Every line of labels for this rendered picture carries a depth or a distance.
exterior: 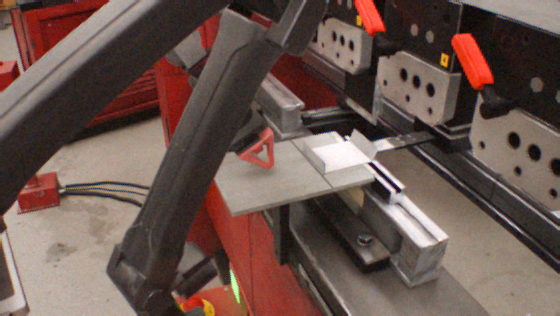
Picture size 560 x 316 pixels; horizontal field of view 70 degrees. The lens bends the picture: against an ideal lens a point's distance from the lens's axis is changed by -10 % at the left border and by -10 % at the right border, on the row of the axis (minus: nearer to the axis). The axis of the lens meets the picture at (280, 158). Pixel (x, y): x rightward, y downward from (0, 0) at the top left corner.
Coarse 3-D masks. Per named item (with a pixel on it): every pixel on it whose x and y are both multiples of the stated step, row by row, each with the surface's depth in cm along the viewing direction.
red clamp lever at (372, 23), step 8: (360, 0) 59; (368, 0) 59; (360, 8) 59; (368, 8) 59; (360, 16) 60; (368, 16) 58; (376, 16) 59; (368, 24) 58; (376, 24) 58; (368, 32) 59; (376, 32) 58; (376, 40) 58; (384, 40) 58; (376, 48) 57; (384, 48) 57; (392, 48) 57; (400, 48) 58; (376, 56) 58; (384, 56) 58
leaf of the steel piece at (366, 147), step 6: (354, 132) 87; (354, 138) 87; (360, 138) 85; (354, 144) 87; (360, 144) 85; (366, 144) 84; (372, 144) 82; (360, 150) 85; (366, 150) 83; (372, 150) 82; (372, 156) 82
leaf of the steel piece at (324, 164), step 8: (304, 144) 84; (336, 144) 87; (344, 144) 87; (352, 144) 87; (304, 152) 84; (312, 152) 81; (320, 152) 84; (328, 152) 84; (336, 152) 84; (344, 152) 84; (352, 152) 84; (360, 152) 84; (312, 160) 82; (320, 160) 78; (328, 160) 82; (336, 160) 82; (344, 160) 82; (352, 160) 82; (360, 160) 82; (368, 160) 82; (320, 168) 79; (328, 168) 79; (336, 168) 79; (344, 168) 80
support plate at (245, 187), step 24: (288, 144) 87; (312, 144) 87; (240, 168) 80; (264, 168) 80; (288, 168) 80; (312, 168) 80; (360, 168) 80; (240, 192) 73; (264, 192) 73; (288, 192) 73; (312, 192) 74
